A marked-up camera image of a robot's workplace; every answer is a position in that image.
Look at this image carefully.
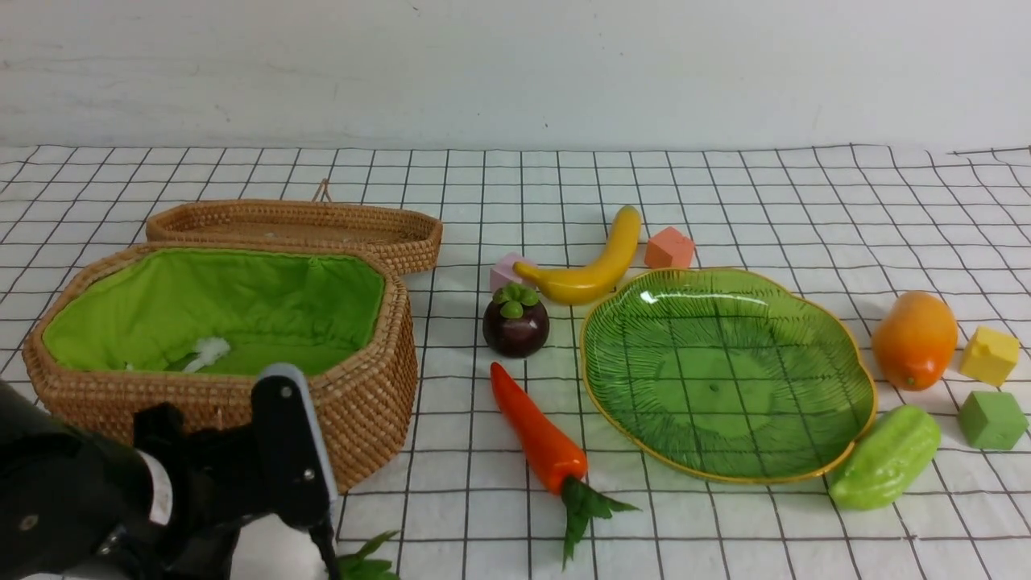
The green leaf-shaped glass plate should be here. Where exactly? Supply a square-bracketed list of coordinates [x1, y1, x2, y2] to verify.
[579, 268, 879, 485]

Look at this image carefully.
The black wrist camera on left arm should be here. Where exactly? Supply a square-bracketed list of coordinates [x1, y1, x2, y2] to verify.
[251, 362, 337, 531]

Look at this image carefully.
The orange foam cube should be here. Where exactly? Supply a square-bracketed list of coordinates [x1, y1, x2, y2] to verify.
[644, 226, 695, 269]

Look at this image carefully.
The pink foam cube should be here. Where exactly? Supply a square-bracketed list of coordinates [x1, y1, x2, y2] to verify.
[489, 252, 536, 293]

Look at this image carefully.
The woven rattan basket lid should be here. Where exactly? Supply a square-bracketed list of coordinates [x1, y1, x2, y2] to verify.
[145, 179, 443, 275]

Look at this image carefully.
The light green toy gourd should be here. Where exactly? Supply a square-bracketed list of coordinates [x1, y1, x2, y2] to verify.
[829, 404, 942, 511]

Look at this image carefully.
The orange toy mango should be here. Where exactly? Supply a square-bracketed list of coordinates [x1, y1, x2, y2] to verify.
[872, 291, 959, 393]

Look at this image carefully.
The yellow foam cube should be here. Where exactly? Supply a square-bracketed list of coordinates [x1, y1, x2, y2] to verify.
[959, 325, 1021, 388]

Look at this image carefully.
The yellow toy banana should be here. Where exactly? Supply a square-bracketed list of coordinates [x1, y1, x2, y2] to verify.
[512, 205, 642, 306]

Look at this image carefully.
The white toy radish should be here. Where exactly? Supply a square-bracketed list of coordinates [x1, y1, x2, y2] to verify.
[230, 516, 399, 579]

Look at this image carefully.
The dark purple toy mangosteen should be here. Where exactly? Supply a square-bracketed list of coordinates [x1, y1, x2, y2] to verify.
[483, 282, 551, 359]

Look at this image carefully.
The black camera cable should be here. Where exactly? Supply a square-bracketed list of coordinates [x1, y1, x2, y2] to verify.
[310, 520, 342, 580]

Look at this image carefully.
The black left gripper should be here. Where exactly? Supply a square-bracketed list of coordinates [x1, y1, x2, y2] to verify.
[97, 403, 271, 579]

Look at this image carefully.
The orange toy carrot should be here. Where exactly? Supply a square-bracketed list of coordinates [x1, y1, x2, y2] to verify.
[490, 361, 638, 568]

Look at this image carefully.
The woven rattan basket green lining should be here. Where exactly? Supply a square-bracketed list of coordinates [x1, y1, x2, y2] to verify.
[22, 242, 420, 494]

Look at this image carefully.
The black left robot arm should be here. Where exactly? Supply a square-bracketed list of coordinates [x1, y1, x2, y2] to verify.
[1, 384, 272, 579]

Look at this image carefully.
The green foam cube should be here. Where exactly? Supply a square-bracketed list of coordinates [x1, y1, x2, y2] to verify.
[958, 391, 1029, 451]

